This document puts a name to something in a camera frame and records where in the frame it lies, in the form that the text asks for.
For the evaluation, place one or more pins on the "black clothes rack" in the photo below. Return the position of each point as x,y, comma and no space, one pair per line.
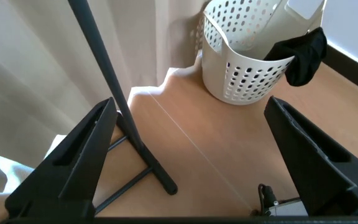
104,62

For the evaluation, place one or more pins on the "black garment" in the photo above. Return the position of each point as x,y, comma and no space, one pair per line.
306,59

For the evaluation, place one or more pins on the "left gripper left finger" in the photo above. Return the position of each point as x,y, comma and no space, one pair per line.
73,161

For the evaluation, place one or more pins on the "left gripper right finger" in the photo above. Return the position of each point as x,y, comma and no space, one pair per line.
315,165

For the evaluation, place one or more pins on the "white laundry basket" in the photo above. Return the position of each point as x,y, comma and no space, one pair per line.
244,84

